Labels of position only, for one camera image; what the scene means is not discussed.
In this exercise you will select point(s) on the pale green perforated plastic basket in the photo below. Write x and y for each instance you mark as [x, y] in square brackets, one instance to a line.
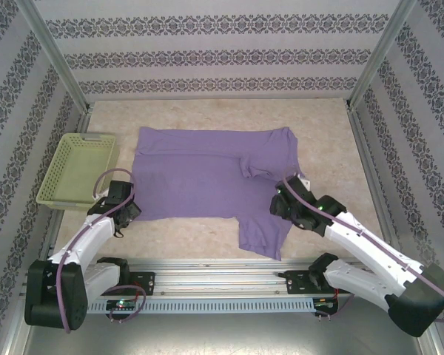
[77, 174]

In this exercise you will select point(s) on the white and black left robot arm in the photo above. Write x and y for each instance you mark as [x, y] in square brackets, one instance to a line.
[92, 236]

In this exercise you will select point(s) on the purple t-shirt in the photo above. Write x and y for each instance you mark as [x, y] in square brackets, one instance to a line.
[192, 177]

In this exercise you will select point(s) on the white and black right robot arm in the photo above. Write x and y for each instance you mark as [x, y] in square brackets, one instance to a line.
[366, 251]

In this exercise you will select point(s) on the aluminium frame post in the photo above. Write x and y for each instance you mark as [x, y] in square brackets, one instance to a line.
[383, 48]
[52, 48]

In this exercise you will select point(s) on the aluminium side rail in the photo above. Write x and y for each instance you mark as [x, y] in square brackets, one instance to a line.
[82, 122]
[362, 148]

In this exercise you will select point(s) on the grey metal sheet panel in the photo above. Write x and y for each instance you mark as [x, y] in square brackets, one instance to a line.
[222, 336]

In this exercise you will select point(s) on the left controller board green light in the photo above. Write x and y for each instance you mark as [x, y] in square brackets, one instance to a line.
[122, 304]

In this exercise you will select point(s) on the aluminium mounting rail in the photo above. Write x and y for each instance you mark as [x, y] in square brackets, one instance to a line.
[222, 277]

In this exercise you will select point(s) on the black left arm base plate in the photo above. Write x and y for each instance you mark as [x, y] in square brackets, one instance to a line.
[146, 283]

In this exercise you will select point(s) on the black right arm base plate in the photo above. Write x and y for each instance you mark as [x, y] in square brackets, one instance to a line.
[294, 281]

